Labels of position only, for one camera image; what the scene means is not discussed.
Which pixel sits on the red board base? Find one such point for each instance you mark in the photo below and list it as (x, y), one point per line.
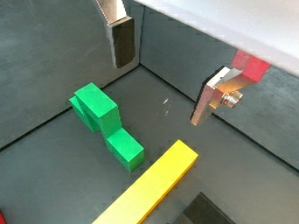
(251, 66)

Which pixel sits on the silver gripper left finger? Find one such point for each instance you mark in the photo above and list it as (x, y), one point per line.
(120, 30)

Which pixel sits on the black angle bracket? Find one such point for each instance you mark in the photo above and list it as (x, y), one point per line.
(203, 212)

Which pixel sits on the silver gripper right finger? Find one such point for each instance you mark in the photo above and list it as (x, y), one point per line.
(219, 91)

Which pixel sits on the green stepped block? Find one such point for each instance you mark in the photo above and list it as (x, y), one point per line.
(98, 111)

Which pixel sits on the yellow rectangular block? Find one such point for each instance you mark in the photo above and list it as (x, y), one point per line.
(143, 195)

